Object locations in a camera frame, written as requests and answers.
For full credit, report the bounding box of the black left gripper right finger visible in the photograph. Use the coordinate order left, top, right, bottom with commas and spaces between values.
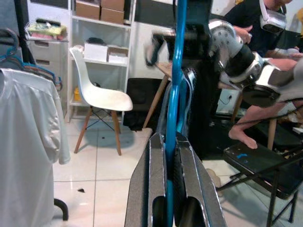
174, 135, 228, 227

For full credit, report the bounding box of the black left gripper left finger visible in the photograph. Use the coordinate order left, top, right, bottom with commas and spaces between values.
125, 132, 168, 227

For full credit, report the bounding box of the blue plastic hanger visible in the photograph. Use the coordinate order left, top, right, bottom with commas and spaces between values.
165, 0, 187, 227
0, 46, 62, 92

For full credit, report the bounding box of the dark grey hanger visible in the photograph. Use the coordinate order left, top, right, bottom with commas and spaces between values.
0, 28, 20, 49

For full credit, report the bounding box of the beige slipper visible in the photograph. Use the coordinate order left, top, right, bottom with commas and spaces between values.
205, 167, 223, 197

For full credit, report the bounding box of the white cardboard box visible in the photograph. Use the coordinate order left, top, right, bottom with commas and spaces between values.
107, 46, 130, 64
84, 42, 109, 62

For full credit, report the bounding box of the black robot torso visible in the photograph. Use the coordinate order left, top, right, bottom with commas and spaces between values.
184, 0, 213, 60

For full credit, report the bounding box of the brown cardboard box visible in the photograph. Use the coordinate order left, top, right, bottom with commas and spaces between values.
101, 0, 125, 9
75, 0, 101, 21
100, 7, 125, 24

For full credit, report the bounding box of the wooden leg table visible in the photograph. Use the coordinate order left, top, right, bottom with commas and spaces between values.
142, 61, 277, 151

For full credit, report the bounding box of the white shelf unit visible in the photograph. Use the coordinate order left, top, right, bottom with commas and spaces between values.
67, 0, 133, 122

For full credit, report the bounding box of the black folding chair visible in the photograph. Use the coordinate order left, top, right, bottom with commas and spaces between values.
216, 141, 303, 227

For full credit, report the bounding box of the white plastic chair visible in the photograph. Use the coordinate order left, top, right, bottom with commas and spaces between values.
69, 47, 134, 156

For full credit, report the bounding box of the black draped cloth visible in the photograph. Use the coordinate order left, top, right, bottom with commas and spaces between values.
189, 63, 222, 160

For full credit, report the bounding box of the black clothes rack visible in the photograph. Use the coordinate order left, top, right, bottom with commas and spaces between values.
53, 198, 70, 221

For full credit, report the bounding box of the person in black shirt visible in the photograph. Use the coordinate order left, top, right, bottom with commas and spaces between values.
223, 0, 303, 150

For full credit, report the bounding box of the translucent plastic drawer unit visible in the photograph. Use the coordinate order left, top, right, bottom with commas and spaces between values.
26, 37, 70, 81

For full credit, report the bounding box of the folded cloth stack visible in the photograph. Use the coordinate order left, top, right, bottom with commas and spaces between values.
25, 18, 68, 41

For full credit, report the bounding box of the white VR headset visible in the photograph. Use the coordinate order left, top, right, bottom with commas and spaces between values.
258, 0, 287, 34

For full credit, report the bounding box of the white hanging shirt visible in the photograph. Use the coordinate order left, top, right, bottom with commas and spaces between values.
0, 68, 71, 227

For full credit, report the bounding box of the black coiled cable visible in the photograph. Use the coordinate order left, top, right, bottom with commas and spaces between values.
87, 37, 107, 46

